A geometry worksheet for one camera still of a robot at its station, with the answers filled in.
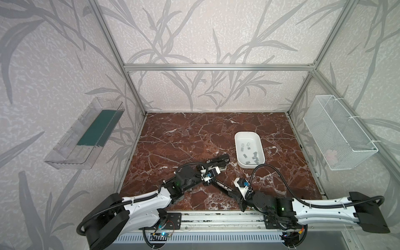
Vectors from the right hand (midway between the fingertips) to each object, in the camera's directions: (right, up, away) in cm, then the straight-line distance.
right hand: (229, 187), depth 75 cm
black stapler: (-4, +9, +18) cm, 20 cm away
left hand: (-6, +13, +1) cm, 14 cm away
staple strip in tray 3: (+14, +8, +19) cm, 24 cm away
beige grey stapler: (-2, +5, +16) cm, 17 cm away
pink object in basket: (+48, +16, -2) cm, 51 cm away
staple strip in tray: (+16, +18, +27) cm, 36 cm away
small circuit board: (-29, -19, -5) cm, 35 cm away
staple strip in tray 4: (+11, +15, +24) cm, 30 cm away
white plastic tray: (+16, +12, +23) cm, 31 cm away
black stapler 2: (-4, 0, +2) cm, 4 cm away
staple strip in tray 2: (+13, +11, +21) cm, 27 cm away
